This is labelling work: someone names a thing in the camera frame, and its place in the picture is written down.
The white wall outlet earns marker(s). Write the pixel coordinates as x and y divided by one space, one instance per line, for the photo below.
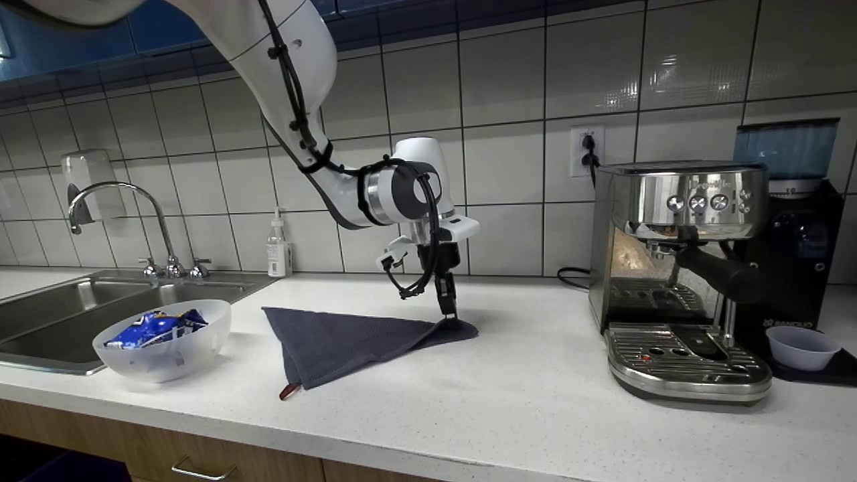
578 164

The clear soap pump bottle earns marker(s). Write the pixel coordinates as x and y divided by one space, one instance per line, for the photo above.
279 255

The blue chips bag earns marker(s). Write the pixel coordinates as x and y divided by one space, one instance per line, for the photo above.
151 328

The stainless steel espresso machine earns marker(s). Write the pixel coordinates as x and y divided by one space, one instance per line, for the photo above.
678 269

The white wall dispenser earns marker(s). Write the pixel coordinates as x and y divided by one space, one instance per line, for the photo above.
94 178

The translucent plastic bowl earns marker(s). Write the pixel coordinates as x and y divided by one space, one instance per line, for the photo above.
169 361

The chrome sink faucet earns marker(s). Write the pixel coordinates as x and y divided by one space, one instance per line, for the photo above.
136 189

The grey towel with red tag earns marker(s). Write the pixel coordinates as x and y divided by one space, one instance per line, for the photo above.
349 343

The small translucent plastic cup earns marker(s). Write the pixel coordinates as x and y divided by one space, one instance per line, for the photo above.
803 348

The wooden base cabinet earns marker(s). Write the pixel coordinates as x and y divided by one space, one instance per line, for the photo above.
90 438

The black coffee grinder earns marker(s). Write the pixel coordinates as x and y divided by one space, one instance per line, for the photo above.
805 257

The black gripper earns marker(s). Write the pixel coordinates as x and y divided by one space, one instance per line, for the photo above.
440 255

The stainless steel sink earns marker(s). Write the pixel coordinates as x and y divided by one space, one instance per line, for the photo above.
56 322

